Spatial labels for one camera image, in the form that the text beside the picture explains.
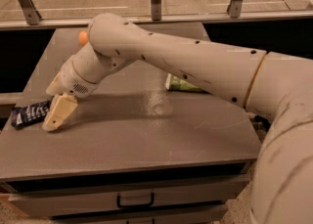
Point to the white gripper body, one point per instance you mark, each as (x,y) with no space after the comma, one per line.
(70,80)

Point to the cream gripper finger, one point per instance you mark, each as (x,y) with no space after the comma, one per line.
(61,108)
(54,87)

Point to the blue rxbar blueberry wrapper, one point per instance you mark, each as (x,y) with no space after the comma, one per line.
(24,116)

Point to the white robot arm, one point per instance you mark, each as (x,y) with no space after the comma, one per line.
(275,86)

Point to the orange fruit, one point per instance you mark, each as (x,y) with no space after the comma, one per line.
(83,37)

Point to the upper grey drawer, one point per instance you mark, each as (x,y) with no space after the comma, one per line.
(102,199)

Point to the grey drawer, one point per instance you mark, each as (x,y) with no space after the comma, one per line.
(102,199)
(196,214)

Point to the green kettle chips bag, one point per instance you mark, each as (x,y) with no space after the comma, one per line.
(174,83)

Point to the lower grey drawer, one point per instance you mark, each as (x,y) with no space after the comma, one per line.
(196,214)

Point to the horizontal metal rail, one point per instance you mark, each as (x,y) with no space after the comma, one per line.
(206,18)

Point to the left metal rail bracket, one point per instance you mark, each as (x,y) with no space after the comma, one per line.
(30,13)

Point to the black upper drawer handle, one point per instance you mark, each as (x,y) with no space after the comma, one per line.
(124,201)

